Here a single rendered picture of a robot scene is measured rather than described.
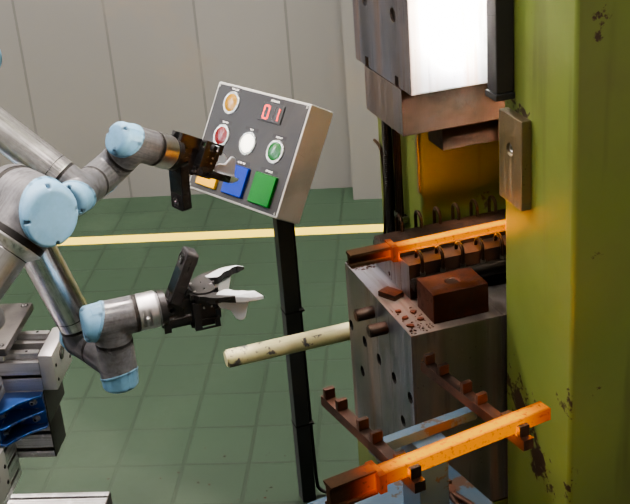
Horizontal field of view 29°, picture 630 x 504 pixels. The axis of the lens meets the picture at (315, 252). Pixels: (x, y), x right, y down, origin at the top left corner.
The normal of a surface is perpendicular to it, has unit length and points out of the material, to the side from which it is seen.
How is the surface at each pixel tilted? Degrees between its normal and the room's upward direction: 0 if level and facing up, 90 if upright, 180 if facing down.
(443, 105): 90
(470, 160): 90
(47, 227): 85
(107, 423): 0
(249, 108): 60
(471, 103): 90
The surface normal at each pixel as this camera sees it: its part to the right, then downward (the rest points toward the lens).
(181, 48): -0.06, 0.42
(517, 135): -0.94, 0.20
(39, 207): 0.70, 0.17
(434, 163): 0.32, 0.37
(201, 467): -0.07, -0.90
